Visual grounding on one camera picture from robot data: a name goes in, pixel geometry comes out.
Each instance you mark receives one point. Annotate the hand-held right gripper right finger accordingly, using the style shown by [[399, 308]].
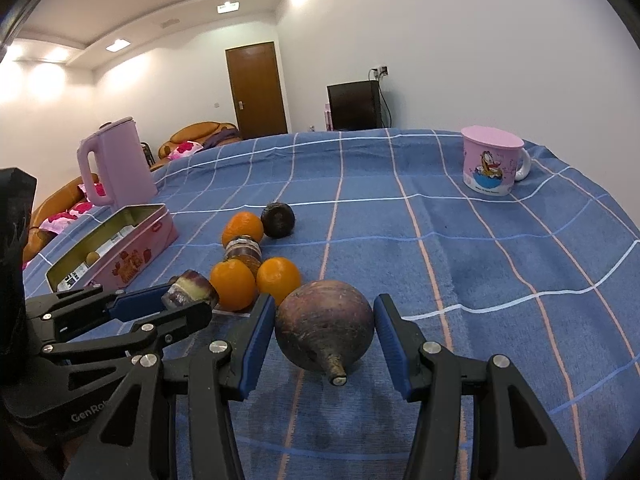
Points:
[[392, 340]]

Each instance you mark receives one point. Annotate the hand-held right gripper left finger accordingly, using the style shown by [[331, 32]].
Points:
[[257, 345]]

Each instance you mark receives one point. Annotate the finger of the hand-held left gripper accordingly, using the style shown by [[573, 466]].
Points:
[[185, 317], [140, 302]]

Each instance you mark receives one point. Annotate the purple sugarcane piece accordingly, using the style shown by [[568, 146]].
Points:
[[189, 287]]

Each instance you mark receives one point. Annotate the pink tin box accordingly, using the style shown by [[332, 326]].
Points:
[[145, 255]]

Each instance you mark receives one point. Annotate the orange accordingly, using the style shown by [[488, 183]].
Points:
[[242, 225], [232, 285], [278, 277]]

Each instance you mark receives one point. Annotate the small tan round ball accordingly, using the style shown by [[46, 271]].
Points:
[[92, 258]]

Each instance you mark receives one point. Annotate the printed paper booklet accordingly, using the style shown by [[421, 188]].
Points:
[[112, 240]]

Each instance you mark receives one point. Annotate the purple mangosteen half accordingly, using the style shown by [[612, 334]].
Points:
[[242, 250]]

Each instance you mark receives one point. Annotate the blue checked tablecloth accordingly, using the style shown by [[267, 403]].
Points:
[[450, 270]]

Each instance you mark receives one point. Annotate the pink floral pillow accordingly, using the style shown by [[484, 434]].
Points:
[[57, 222], [92, 200], [185, 149]]

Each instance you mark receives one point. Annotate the dark passion fruit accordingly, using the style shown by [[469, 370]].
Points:
[[277, 220]]

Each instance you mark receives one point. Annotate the orange leather sofa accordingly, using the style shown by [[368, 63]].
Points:
[[200, 132], [55, 200]]

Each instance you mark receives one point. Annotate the pink electric kettle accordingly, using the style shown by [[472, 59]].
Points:
[[125, 165]]

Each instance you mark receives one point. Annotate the purple cloth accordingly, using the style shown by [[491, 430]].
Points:
[[225, 139]]

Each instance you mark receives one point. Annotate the pink cartoon mug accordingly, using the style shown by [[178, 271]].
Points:
[[487, 170]]

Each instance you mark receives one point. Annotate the pink cup lid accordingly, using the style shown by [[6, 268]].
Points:
[[492, 136]]

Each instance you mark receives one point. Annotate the pink slim box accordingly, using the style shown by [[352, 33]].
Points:
[[328, 117]]

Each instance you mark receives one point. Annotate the black television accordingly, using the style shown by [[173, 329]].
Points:
[[355, 105]]

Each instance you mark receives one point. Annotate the brown wooden door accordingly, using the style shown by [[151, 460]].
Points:
[[255, 90]]

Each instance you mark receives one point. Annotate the square ceiling light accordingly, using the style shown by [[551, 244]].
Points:
[[228, 7], [116, 45]]

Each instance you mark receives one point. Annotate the ceiling air vent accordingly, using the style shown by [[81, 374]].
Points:
[[170, 23]]

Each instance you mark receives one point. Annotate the white wall socket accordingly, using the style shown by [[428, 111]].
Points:
[[381, 71]]

